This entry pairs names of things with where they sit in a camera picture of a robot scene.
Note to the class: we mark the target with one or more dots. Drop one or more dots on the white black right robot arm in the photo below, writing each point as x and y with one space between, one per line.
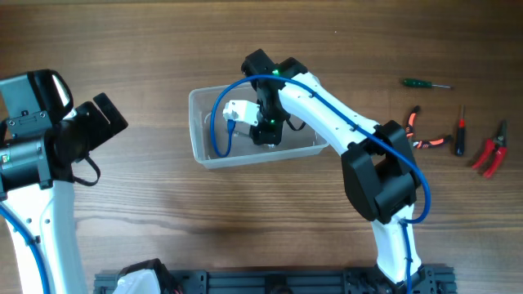
379 171

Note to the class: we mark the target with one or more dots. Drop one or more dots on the red black screwdriver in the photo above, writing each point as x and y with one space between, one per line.
459 142

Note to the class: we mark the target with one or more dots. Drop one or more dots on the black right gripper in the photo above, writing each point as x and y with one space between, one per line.
265 135

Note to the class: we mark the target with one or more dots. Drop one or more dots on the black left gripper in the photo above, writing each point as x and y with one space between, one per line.
82 128

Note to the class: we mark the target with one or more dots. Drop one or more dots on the clear plastic container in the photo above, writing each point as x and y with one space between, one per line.
294 144

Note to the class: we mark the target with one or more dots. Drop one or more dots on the green handled screwdriver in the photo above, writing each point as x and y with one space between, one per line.
417 83

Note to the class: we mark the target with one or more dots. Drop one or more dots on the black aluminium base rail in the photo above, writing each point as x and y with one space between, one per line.
426 279

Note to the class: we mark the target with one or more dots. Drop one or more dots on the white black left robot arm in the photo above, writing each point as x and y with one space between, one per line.
41 138

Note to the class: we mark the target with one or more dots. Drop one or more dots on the red pruning shears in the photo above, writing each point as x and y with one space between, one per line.
494 151

